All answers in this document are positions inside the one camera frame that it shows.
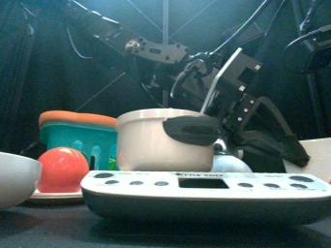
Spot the orange round toy squash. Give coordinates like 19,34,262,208
36,146,91,194

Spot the white toy kitchen scale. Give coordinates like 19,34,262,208
80,170,331,226

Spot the green toy vegetable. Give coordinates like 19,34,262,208
107,157,120,171

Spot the teal basket with orange rim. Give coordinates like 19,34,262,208
38,109,120,171

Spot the white toy frying pan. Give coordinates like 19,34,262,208
0,151,44,210

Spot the white pot with black handle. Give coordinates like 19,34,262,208
115,108,225,172

